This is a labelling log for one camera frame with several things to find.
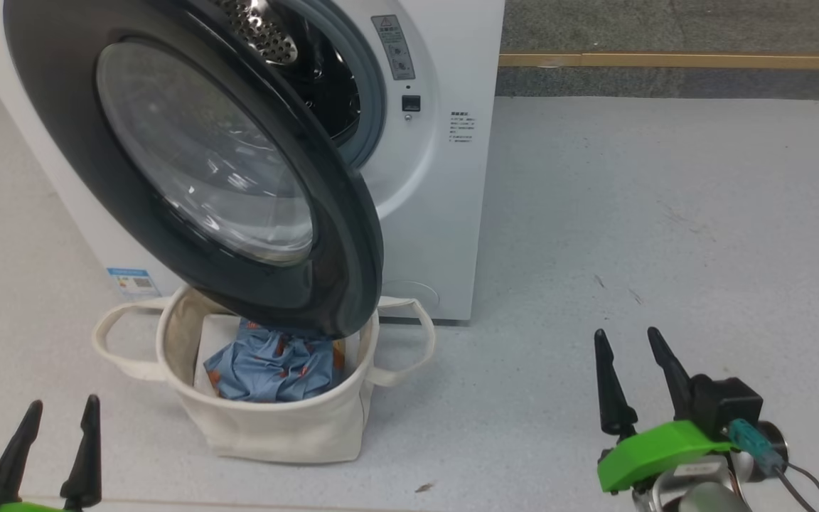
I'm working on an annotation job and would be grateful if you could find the white folded cloth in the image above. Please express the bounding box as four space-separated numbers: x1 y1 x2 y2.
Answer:
193 314 362 399

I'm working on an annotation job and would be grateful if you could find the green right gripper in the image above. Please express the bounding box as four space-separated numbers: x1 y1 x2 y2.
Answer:
593 326 737 495

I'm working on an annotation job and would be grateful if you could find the blue energy label sticker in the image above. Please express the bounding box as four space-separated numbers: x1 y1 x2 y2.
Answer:
107 267 162 299

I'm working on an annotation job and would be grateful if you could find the white front-load washing machine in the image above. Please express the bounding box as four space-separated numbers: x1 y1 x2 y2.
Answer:
0 0 506 323

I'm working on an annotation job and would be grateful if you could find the cream canvas laundry basket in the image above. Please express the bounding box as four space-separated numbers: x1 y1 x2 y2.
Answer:
92 284 437 465

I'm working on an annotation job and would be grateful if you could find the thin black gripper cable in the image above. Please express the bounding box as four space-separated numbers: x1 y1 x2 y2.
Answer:
771 461 819 512

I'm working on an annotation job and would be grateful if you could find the blue patterned garment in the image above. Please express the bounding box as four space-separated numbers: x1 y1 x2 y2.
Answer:
203 319 346 404

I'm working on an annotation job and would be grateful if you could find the round washing machine door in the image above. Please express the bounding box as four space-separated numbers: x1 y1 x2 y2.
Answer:
3 0 385 340

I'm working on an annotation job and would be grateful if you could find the teal cable connector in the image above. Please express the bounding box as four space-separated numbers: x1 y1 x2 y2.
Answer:
727 417 786 474

